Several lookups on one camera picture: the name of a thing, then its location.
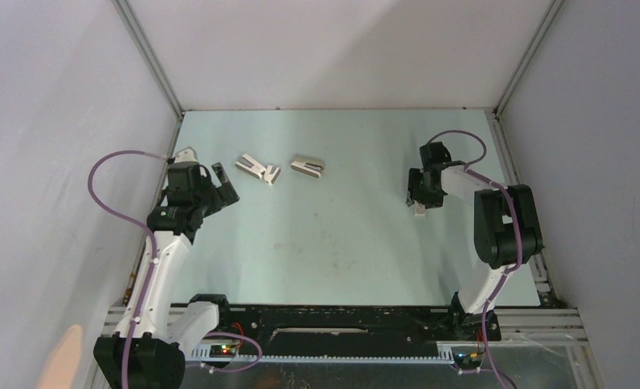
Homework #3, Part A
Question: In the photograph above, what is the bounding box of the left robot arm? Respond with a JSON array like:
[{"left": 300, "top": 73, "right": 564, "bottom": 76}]
[{"left": 93, "top": 161, "right": 239, "bottom": 388}]

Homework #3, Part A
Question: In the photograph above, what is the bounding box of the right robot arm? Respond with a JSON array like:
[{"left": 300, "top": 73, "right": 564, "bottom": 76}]
[{"left": 406, "top": 142, "right": 544, "bottom": 340}]

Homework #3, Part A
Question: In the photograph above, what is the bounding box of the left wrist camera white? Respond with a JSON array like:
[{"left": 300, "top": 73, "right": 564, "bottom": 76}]
[{"left": 167, "top": 147, "right": 198, "bottom": 165}]

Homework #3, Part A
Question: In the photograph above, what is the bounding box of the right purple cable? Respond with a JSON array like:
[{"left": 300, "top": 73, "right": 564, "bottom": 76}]
[{"left": 426, "top": 130, "right": 525, "bottom": 389}]

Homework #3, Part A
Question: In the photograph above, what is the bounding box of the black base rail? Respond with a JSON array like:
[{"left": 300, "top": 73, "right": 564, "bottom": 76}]
[{"left": 206, "top": 305, "right": 501, "bottom": 361}]

